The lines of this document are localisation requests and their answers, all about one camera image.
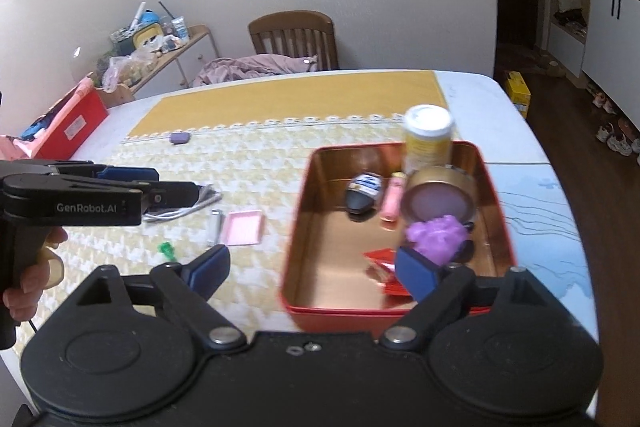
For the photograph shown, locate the silver nail clipper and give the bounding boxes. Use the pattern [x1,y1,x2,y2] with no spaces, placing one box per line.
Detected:
[207,209,224,246]

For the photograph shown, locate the white capped yellow bottle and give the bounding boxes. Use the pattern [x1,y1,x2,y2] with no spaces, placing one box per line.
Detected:
[404,104,454,174]

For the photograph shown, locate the wooden side shelf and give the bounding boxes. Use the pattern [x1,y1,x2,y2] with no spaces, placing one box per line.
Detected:
[98,25,219,108]

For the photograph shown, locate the gold round tin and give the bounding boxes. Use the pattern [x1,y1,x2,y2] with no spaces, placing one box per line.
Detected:
[400,166,477,225]

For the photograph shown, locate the white cabinet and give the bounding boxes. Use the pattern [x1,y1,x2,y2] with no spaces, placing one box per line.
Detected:
[548,0,640,126]

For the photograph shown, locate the pink square card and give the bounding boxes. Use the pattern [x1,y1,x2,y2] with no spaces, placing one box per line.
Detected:
[220,210,265,247]

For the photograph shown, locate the yellow table runner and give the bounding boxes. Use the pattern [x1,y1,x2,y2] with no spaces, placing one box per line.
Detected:
[77,70,445,332]

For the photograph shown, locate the yellow blue toy box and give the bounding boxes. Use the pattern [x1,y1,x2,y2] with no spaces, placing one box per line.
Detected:
[132,10,164,50]

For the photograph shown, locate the black blue small jar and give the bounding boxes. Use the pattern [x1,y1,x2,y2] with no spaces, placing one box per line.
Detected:
[344,172,383,216]

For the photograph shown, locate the red storage box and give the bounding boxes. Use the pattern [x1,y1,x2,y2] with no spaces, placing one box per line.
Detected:
[1,78,108,160]

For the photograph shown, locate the clear plastic bag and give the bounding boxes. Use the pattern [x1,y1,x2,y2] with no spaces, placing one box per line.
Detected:
[101,49,157,93]

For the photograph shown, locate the pink lip balm tube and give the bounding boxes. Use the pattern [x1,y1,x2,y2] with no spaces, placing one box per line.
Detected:
[380,172,407,223]

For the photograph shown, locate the white sunglasses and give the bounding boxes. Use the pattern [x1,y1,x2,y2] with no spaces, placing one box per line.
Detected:
[142,184,222,223]

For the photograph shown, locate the purple spiky toy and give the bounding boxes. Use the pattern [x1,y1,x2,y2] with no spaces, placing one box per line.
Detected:
[406,215,470,267]

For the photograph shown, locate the yellow box on floor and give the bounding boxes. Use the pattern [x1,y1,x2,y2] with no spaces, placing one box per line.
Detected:
[506,70,530,119]

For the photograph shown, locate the wooden chair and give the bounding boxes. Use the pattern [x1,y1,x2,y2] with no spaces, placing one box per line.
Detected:
[247,10,340,70]

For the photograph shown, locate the green small toy piece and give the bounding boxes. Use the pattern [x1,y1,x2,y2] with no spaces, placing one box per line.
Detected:
[157,242,177,262]

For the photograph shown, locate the red metal tin box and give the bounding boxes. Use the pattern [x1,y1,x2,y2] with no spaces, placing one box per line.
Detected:
[280,141,516,334]

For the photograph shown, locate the red snack packet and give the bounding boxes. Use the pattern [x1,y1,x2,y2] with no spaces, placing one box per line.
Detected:
[363,248,410,298]

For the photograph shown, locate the person's left hand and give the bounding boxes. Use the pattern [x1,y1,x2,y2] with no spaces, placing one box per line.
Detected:
[2,228,67,323]

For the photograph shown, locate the purple eraser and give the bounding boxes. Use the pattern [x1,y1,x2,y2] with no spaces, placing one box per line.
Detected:
[169,132,191,145]

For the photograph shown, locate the pink cloth on chair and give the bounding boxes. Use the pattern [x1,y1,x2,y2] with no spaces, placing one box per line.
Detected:
[192,54,318,87]

